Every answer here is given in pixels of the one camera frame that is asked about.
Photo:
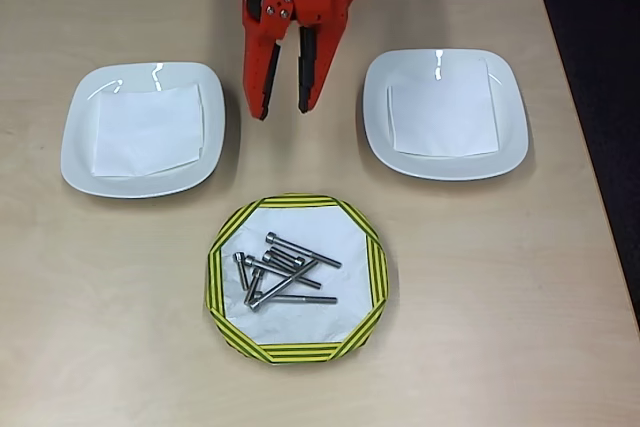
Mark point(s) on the short steel socket head screw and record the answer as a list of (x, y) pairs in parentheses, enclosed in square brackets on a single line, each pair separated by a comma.
[(298, 261), (249, 261), (242, 274)]

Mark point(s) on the white paper napkin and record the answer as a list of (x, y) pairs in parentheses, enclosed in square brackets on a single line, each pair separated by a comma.
[(445, 107), (150, 132)]

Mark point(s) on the white square ceramic plate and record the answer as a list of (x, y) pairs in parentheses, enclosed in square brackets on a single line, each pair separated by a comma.
[(80, 167), (512, 147)]

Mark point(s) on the yellow green striped paper plate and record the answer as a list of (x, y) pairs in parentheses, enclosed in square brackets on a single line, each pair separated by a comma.
[(300, 352)]

